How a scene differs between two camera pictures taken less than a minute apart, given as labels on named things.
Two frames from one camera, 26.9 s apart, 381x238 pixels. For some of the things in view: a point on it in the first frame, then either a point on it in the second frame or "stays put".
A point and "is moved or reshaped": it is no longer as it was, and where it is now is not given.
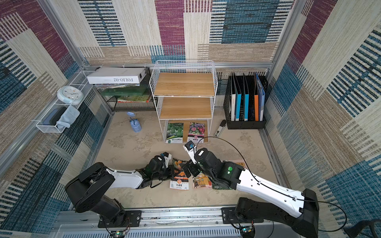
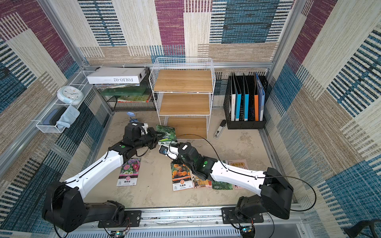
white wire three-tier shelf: [184, 92] stays put
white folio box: [117, 75] stays put
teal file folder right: [246, 99] stays put
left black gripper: [171, 168] → [155, 137]
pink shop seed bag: [201, 181] stays put
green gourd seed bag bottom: [174, 133] is moved or reshaped
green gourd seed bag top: [217, 186] stays put
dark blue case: [54, 116] stays put
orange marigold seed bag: [180, 180] stays put
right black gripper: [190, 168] → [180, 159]
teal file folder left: [238, 98] stays put
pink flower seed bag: [196, 133] → [129, 172]
